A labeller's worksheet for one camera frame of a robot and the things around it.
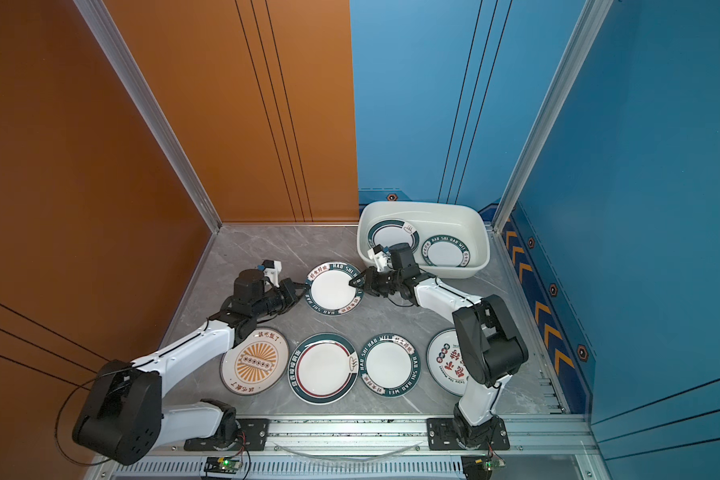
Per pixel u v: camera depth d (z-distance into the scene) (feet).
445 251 3.60
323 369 2.72
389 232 3.77
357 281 2.84
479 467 2.29
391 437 2.47
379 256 2.78
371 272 2.62
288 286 2.48
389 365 2.72
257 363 2.78
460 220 3.80
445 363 2.78
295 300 2.46
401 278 2.38
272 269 2.61
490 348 1.57
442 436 2.38
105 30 2.35
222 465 2.32
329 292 2.81
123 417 1.36
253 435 2.41
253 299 2.20
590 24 2.33
